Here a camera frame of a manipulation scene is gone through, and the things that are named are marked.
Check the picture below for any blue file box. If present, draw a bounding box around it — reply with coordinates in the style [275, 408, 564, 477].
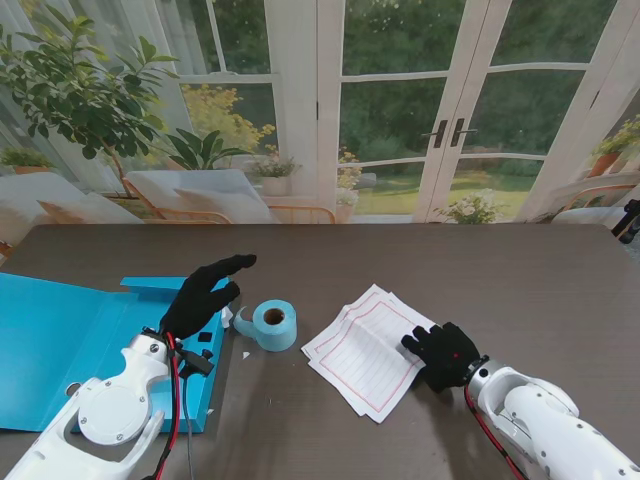
[0, 272, 236, 434]

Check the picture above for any grey left arm cable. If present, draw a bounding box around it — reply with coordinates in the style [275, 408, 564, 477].
[182, 374, 199, 480]

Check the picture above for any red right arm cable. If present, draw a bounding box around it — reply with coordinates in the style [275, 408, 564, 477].
[463, 384, 529, 480]

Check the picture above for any printed garden room backdrop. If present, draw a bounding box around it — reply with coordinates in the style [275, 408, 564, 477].
[0, 0, 640, 269]

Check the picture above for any light blue label roll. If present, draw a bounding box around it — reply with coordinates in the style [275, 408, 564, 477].
[233, 298, 299, 354]

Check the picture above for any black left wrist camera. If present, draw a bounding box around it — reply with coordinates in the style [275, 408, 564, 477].
[179, 349, 216, 379]

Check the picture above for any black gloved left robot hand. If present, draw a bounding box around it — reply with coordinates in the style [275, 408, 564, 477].
[159, 253, 258, 340]

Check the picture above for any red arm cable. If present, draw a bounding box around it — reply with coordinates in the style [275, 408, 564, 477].
[141, 332, 184, 480]
[463, 384, 529, 480]

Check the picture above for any red left arm cable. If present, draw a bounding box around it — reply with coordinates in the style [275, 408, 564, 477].
[141, 332, 184, 480]

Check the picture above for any black stand device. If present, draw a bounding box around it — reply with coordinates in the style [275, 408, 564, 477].
[612, 198, 640, 245]

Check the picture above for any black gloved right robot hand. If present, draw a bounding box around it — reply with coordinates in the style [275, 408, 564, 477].
[400, 322, 489, 394]

